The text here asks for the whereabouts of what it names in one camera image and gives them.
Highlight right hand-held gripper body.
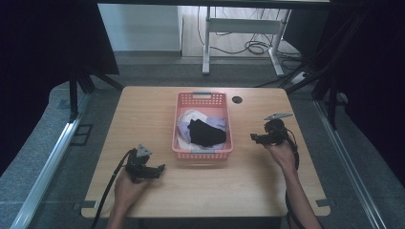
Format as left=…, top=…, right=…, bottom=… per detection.
left=263, top=113, right=294, bottom=147

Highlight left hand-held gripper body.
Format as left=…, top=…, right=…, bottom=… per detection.
left=124, top=143, right=153, bottom=184

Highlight person's right hand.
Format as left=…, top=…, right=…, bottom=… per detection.
left=265, top=140, right=299, bottom=176

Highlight person's left hand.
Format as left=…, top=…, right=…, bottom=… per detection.
left=113, top=173, right=151, bottom=213

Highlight lavender cloth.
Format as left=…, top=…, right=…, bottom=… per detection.
left=177, top=114, right=228, bottom=151

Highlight pink plastic basket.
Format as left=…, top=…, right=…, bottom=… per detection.
left=171, top=91, right=234, bottom=161

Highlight black cloth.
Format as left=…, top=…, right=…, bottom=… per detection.
left=186, top=118, right=227, bottom=148

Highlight white power strip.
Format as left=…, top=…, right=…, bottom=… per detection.
left=289, top=71, right=311, bottom=86

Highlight white cloth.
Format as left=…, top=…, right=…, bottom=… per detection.
left=177, top=109, right=208, bottom=152

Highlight black stand legs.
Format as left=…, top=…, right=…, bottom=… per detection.
left=68, top=68, right=125, bottom=122
left=254, top=9, right=354, bottom=131

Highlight black curtain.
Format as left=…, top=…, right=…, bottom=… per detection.
left=283, top=0, right=405, bottom=189
left=0, top=0, right=120, bottom=177

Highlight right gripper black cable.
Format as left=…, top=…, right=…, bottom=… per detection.
left=280, top=125, right=308, bottom=229

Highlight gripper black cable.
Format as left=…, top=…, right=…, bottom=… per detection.
left=280, top=125, right=308, bottom=229
left=91, top=148, right=139, bottom=229

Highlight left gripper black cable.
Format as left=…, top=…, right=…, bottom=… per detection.
left=91, top=148, right=139, bottom=229

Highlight aluminium floor rail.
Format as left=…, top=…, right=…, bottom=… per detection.
left=9, top=92, right=94, bottom=229
left=312, top=93, right=388, bottom=229

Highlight black floor cables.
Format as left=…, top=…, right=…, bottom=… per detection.
left=196, top=6, right=304, bottom=65

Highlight white desk frame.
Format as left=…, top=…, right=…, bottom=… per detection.
left=202, top=6, right=292, bottom=78

